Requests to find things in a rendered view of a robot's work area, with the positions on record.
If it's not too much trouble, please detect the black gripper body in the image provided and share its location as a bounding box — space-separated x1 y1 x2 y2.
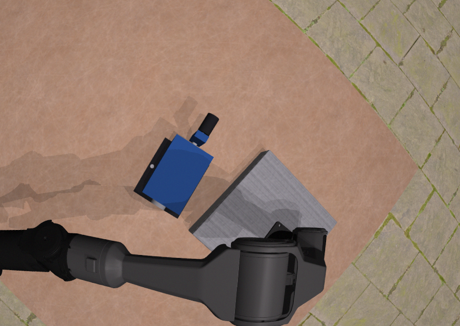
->
0 230 8 270

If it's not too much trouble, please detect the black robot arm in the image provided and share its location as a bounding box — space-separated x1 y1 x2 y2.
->
0 220 328 326

